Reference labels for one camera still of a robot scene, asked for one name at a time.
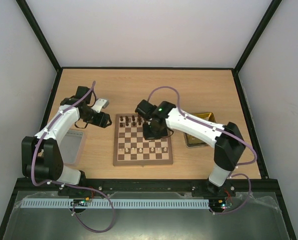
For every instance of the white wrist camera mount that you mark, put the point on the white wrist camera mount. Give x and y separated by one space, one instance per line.
100 104

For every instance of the grey slotted cable duct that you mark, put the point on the grey slotted cable duct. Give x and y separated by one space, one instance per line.
62 203

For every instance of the gold tin with pieces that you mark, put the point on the gold tin with pieces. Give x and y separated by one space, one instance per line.
193 142

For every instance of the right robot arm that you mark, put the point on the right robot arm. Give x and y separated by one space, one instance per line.
225 139

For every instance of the silver tin lid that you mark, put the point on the silver tin lid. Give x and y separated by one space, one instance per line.
72 147

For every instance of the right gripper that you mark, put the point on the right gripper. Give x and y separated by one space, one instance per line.
154 134

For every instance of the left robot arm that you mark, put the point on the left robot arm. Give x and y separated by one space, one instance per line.
40 154

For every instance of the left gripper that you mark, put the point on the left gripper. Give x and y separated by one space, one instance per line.
102 121

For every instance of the black frame rail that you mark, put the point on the black frame rail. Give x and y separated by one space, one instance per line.
198 188

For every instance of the wooden chess board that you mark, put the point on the wooden chess board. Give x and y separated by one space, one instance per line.
132 149

